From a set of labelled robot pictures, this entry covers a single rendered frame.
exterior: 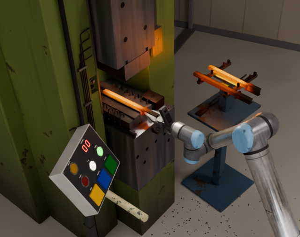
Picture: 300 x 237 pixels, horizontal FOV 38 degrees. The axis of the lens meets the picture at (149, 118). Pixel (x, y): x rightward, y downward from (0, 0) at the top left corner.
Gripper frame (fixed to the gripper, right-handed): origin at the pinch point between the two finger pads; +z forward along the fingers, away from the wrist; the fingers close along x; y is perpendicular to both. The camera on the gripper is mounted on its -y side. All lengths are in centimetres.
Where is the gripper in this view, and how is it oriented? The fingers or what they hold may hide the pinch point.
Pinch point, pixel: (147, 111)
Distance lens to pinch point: 247.0
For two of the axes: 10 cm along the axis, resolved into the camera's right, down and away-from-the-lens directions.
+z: -7.7, -3.9, 5.1
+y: 0.3, 7.7, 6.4
